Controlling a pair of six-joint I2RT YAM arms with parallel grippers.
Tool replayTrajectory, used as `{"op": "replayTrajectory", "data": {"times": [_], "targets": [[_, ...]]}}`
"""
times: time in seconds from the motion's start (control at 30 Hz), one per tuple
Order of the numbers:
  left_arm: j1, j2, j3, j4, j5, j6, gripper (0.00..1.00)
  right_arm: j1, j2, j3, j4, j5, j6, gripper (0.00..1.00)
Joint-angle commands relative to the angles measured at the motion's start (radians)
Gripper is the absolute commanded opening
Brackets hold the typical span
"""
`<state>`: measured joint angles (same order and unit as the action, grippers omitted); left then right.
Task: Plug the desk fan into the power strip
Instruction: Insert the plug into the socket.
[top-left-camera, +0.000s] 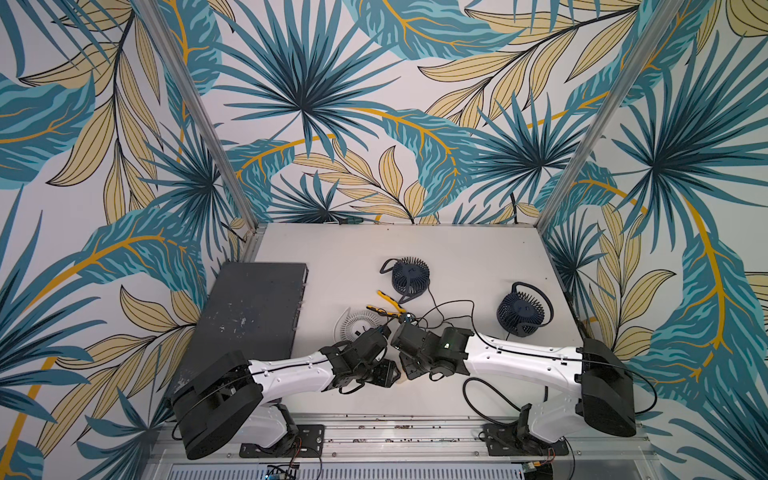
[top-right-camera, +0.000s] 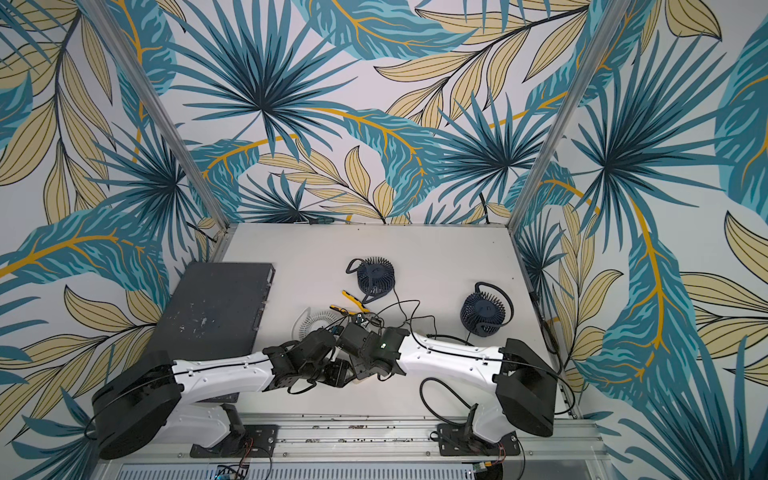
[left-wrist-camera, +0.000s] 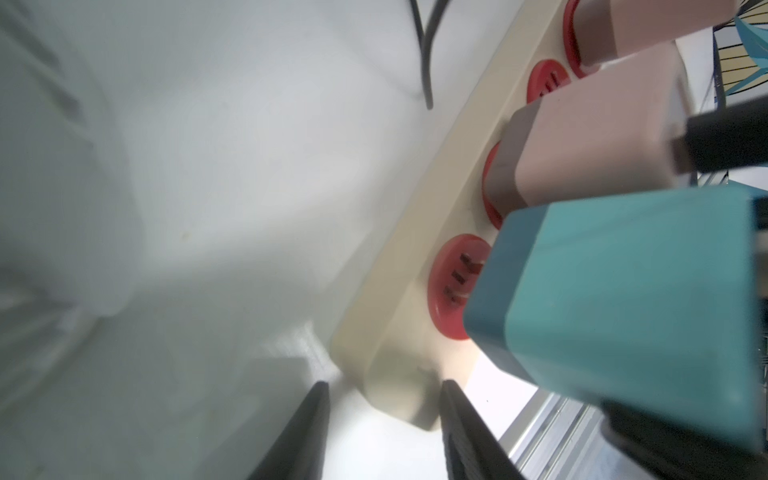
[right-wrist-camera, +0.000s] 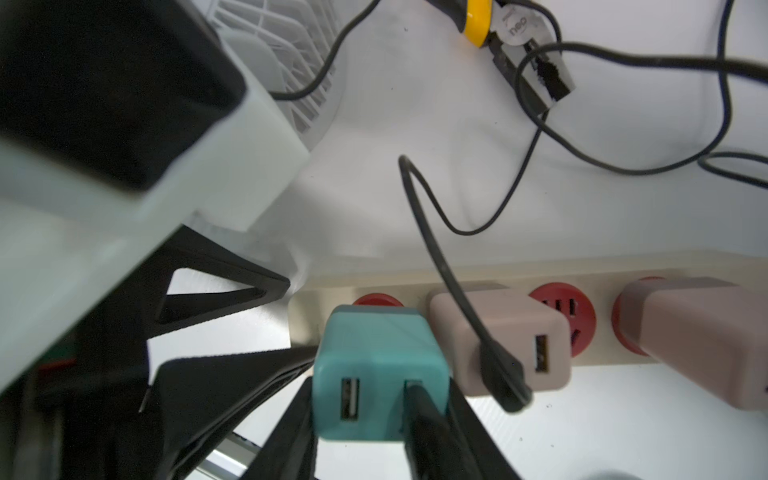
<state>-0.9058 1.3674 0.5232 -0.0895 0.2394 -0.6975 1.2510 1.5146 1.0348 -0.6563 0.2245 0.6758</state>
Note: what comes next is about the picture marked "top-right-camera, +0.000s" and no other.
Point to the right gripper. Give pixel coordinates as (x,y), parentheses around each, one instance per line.
(347,339)

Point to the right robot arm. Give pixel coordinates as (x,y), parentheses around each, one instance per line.
(523,384)

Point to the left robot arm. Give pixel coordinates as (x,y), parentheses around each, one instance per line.
(159,398)

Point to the white desk fan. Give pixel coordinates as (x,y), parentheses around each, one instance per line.
(310,320)

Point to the dark blue fan centre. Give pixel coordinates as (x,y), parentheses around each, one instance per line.
(375,277)

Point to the dark blue fan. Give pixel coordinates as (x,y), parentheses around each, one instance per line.
(375,277)
(486,310)

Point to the dark blue fan right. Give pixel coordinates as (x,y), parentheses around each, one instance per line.
(486,310)

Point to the yellow black pliers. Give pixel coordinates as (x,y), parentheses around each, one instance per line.
(359,307)

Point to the dark grey flat device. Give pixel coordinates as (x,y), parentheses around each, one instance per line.
(214,313)

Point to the aluminium front rail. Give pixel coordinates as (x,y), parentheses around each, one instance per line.
(325,438)

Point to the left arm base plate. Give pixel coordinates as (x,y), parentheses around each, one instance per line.
(257,441)

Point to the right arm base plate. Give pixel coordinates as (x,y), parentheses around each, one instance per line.
(455,441)

